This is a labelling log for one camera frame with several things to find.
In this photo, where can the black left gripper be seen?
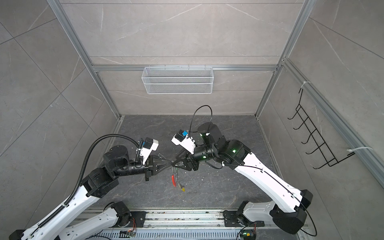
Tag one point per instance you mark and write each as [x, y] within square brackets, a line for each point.
[160, 168]

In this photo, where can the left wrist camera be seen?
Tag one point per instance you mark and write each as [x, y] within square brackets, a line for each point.
[146, 148]

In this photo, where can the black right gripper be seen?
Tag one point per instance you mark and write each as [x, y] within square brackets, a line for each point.
[190, 160]

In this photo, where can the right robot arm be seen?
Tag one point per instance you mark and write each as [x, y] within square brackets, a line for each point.
[288, 206]

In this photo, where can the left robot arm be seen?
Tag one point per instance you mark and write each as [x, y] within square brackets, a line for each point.
[90, 189]

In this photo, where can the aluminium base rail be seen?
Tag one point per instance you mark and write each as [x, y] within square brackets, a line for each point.
[183, 218]

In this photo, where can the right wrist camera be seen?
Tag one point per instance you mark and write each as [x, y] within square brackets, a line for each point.
[182, 138]

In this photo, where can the white wire mesh basket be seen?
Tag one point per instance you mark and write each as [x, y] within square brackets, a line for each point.
[178, 80]

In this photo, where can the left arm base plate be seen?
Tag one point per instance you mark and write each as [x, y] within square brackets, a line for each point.
[136, 218]

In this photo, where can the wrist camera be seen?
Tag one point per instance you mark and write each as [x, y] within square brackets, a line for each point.
[182, 138]
[146, 148]

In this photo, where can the black wire hook rack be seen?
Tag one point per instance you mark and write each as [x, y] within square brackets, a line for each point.
[315, 136]

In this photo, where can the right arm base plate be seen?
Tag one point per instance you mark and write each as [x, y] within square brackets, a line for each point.
[232, 219]

